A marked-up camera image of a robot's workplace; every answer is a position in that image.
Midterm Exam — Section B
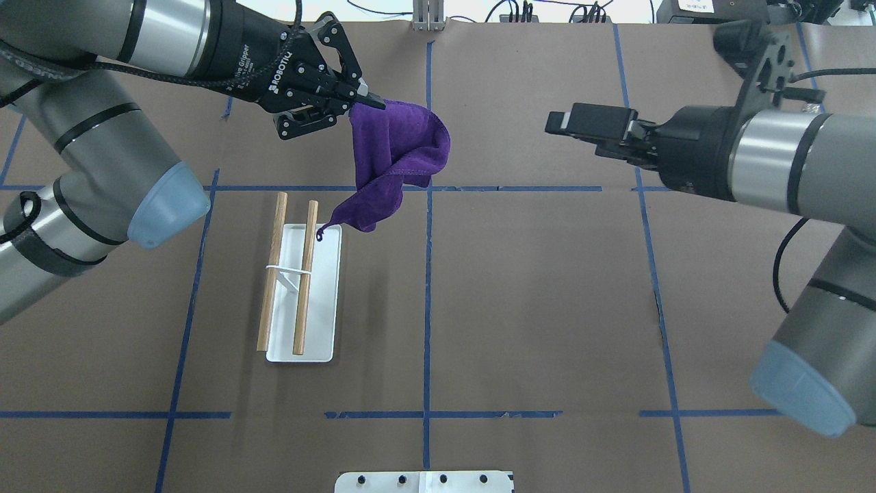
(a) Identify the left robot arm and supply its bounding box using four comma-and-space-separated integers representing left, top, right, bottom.
1, 1, 385, 322

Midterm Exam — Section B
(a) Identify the white towel rack with wooden bars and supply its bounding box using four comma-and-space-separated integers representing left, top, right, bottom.
257, 192, 342, 363

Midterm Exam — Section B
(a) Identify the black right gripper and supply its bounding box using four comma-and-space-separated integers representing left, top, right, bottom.
545, 103, 735, 201

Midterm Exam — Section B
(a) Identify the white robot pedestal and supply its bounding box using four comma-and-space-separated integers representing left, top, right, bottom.
334, 469, 515, 492

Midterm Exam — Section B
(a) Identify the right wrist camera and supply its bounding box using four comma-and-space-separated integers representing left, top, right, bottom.
712, 20, 826, 121

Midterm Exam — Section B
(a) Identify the aluminium frame post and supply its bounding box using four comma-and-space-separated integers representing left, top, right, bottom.
412, 0, 447, 31

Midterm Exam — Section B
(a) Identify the purple towel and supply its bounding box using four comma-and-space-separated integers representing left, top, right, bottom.
315, 100, 452, 240

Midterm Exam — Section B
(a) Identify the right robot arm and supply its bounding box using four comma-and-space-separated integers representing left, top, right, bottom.
545, 103, 874, 439

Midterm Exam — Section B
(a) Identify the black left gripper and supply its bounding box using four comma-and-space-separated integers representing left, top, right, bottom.
226, 12, 386, 141

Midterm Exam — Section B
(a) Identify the black mini computer box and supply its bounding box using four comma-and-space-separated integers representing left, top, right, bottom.
655, 1, 795, 25

